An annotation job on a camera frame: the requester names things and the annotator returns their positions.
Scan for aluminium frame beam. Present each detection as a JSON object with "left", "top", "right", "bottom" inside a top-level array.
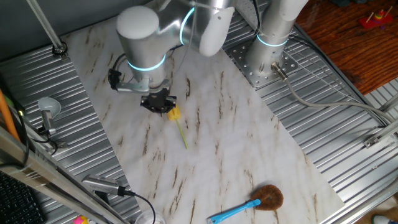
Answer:
[{"left": 0, "top": 126, "right": 130, "bottom": 224}]

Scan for aluminium profile with bracket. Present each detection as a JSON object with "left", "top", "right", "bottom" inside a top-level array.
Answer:
[{"left": 363, "top": 119, "right": 398, "bottom": 149}]

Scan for clear plastic cup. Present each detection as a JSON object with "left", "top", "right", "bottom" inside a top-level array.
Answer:
[{"left": 134, "top": 210, "right": 167, "bottom": 224}]

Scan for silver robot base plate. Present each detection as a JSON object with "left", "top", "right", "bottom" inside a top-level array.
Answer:
[{"left": 223, "top": 39, "right": 299, "bottom": 90}]

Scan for grey round-head camera stand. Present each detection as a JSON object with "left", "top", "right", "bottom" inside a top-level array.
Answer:
[{"left": 37, "top": 96, "right": 68, "bottom": 149}]

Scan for white teal shoe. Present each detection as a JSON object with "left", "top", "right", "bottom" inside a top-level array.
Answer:
[{"left": 371, "top": 214, "right": 398, "bottom": 224}]

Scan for red stacking ring toy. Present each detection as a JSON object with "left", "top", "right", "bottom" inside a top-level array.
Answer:
[{"left": 359, "top": 6, "right": 394, "bottom": 30}]

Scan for black keyboard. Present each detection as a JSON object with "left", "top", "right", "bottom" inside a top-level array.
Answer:
[{"left": 0, "top": 170, "right": 46, "bottom": 224}]

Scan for white marble pattern board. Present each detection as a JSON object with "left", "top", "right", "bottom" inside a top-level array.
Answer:
[{"left": 60, "top": 0, "right": 346, "bottom": 224}]

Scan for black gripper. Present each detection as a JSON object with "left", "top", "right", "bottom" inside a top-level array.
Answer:
[{"left": 139, "top": 88, "right": 177, "bottom": 117}]

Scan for orange stick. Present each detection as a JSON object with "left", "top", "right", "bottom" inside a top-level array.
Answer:
[{"left": 0, "top": 90, "right": 20, "bottom": 142}]

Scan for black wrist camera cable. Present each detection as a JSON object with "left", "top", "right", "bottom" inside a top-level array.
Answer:
[{"left": 109, "top": 53, "right": 129, "bottom": 82}]

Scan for wrist camera on silver bracket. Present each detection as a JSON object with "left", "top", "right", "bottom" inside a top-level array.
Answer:
[{"left": 108, "top": 68, "right": 170, "bottom": 96}]

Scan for yellow sponge brush green handle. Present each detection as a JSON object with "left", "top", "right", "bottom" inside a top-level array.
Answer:
[{"left": 167, "top": 105, "right": 190, "bottom": 151}]

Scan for thick grey cable metal plug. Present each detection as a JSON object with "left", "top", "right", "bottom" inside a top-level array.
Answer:
[{"left": 270, "top": 61, "right": 396, "bottom": 125}]

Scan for brown coir brush blue handle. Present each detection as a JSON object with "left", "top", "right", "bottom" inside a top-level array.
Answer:
[{"left": 207, "top": 184, "right": 284, "bottom": 224}]

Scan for aluminium pole black foot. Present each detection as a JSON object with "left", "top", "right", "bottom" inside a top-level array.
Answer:
[{"left": 26, "top": 0, "right": 68, "bottom": 60}]

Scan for dark teal object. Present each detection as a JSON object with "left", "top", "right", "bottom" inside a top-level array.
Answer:
[{"left": 329, "top": 0, "right": 368, "bottom": 7}]

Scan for aluminium profile bar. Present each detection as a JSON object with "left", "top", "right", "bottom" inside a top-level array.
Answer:
[{"left": 377, "top": 93, "right": 398, "bottom": 113}]

